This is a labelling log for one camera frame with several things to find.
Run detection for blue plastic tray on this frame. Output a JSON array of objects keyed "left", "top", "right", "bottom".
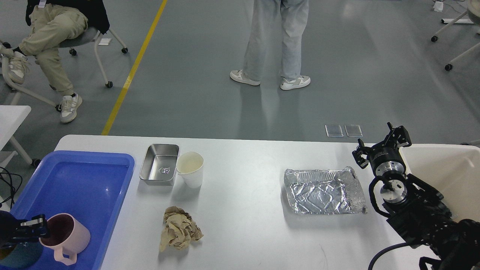
[{"left": 11, "top": 150, "right": 134, "bottom": 270}]

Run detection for white side table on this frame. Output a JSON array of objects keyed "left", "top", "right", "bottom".
[{"left": 0, "top": 105, "right": 41, "bottom": 168}]

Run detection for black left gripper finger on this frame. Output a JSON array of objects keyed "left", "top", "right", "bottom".
[{"left": 16, "top": 214, "right": 50, "bottom": 240}]

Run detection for pink plastic mug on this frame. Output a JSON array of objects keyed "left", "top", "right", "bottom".
[{"left": 39, "top": 213, "right": 91, "bottom": 266}]

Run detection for white paper cup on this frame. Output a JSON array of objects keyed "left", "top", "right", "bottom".
[{"left": 176, "top": 151, "right": 204, "bottom": 189}]

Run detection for clear floor plate left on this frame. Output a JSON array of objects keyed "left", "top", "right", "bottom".
[{"left": 325, "top": 124, "right": 344, "bottom": 138}]

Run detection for aluminium foil tray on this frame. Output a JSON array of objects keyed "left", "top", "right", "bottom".
[{"left": 283, "top": 167, "right": 368, "bottom": 215}]

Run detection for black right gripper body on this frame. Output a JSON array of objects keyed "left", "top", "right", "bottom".
[{"left": 368, "top": 147, "right": 406, "bottom": 176}]

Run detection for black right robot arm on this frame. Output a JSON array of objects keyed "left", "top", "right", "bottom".
[{"left": 352, "top": 123, "right": 480, "bottom": 270}]

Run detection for clear floor plate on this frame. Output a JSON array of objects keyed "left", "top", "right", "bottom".
[
  {"left": 344, "top": 124, "right": 363, "bottom": 137},
  {"left": 325, "top": 124, "right": 344, "bottom": 138}
]

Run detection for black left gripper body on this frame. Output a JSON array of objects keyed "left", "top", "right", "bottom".
[{"left": 0, "top": 210, "right": 23, "bottom": 248}]

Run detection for teal mug yellow inside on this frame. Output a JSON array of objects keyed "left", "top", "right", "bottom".
[{"left": 0, "top": 241, "right": 44, "bottom": 269}]

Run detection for standing person in jeans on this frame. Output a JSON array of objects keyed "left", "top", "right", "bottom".
[{"left": 229, "top": 0, "right": 311, "bottom": 91}]

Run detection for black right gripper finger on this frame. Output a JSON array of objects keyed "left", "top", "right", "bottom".
[
  {"left": 352, "top": 138, "right": 373, "bottom": 168},
  {"left": 385, "top": 122, "right": 412, "bottom": 148}
]

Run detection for white plastic bin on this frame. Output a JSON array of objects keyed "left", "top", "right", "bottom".
[{"left": 400, "top": 144, "right": 480, "bottom": 222}]

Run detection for crumpled brown paper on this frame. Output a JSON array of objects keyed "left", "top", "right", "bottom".
[{"left": 159, "top": 206, "right": 204, "bottom": 252}]

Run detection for grey wheeled chair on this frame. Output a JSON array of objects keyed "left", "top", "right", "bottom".
[{"left": 1, "top": 27, "right": 113, "bottom": 112}]

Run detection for seated person khaki trousers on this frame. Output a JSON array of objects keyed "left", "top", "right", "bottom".
[{"left": 1, "top": 0, "right": 110, "bottom": 123}]

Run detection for stainless steel rectangular tin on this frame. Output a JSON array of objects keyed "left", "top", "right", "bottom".
[{"left": 139, "top": 144, "right": 179, "bottom": 186}]

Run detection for clear floor plate right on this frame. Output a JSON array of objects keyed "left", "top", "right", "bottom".
[{"left": 344, "top": 124, "right": 363, "bottom": 137}]

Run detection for white chair base right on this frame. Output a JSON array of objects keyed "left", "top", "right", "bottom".
[{"left": 430, "top": 0, "right": 480, "bottom": 71}]

